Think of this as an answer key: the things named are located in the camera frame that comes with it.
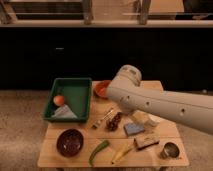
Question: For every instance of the wooden table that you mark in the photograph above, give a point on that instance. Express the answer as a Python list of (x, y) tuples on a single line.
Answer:
[(150, 157)]

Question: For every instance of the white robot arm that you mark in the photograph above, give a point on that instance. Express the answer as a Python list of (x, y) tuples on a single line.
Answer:
[(192, 110)]

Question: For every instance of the green chili pepper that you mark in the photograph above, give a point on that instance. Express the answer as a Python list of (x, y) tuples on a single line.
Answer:
[(100, 147)]

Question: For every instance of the green plastic bin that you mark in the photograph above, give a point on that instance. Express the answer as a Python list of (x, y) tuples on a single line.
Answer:
[(77, 94)]

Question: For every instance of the red orange bowl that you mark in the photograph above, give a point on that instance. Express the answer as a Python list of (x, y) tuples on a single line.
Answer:
[(100, 89)]

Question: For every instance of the dark maroon bowl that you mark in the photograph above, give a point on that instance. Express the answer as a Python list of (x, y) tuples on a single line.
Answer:
[(70, 142)]

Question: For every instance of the metal fork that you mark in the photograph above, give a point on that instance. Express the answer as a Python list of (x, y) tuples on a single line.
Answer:
[(98, 122)]

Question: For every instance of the red apple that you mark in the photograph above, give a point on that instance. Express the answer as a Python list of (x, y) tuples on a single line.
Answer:
[(59, 100)]

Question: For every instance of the metal cup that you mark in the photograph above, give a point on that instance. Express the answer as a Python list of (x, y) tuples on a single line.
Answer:
[(170, 151)]

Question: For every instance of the yellow banana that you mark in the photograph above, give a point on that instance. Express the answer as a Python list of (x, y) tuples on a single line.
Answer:
[(121, 153)]

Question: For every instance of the bunch of dark grapes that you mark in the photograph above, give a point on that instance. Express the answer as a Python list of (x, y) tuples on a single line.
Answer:
[(112, 124)]

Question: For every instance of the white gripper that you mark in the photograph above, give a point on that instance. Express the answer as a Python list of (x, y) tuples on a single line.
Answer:
[(144, 118)]

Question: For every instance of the grey folded cloth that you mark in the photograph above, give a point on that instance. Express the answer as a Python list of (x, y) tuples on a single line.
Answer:
[(64, 111)]

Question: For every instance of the blue sponge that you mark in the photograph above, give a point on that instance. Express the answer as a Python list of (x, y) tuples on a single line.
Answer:
[(133, 129)]

